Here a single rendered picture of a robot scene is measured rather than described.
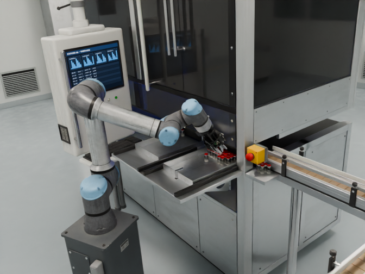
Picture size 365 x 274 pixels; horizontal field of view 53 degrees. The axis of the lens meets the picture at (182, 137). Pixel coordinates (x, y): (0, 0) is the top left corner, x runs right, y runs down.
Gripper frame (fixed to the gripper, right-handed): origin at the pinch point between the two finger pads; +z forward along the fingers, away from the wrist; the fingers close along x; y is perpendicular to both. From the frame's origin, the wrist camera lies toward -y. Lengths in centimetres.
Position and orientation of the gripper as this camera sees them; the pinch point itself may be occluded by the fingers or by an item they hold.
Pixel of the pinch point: (220, 150)
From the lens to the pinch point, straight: 178.3
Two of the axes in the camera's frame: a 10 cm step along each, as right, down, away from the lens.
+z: 4.7, 5.9, 6.5
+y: 5.1, 4.2, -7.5
